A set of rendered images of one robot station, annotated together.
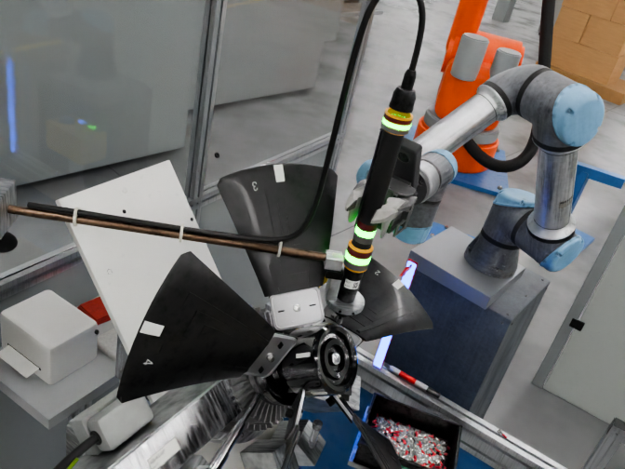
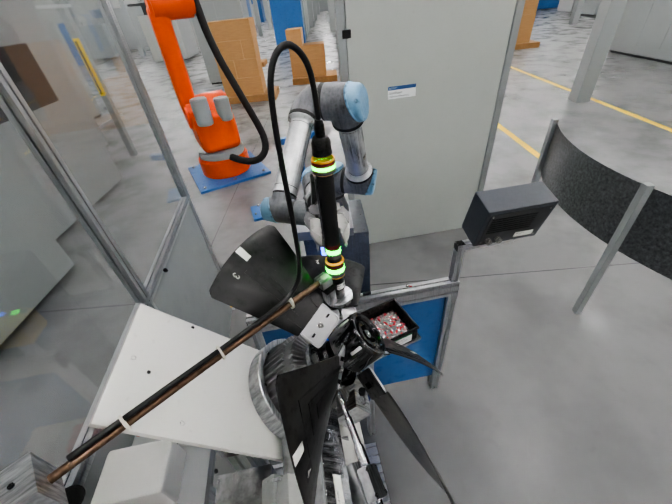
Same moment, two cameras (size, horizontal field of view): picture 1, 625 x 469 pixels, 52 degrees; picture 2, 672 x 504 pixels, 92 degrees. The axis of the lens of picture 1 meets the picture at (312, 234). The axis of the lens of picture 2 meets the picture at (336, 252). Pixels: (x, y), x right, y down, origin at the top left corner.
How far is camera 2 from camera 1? 50 cm
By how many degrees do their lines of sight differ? 27
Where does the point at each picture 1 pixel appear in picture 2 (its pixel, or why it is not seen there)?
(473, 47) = (201, 105)
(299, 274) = (307, 306)
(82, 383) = (196, 479)
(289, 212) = (271, 273)
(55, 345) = (160, 485)
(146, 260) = (195, 385)
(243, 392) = not seen: hidden behind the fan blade
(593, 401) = (380, 235)
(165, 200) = (166, 333)
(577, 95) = (354, 89)
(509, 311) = (362, 227)
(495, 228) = not seen: hidden behind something
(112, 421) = not seen: outside the picture
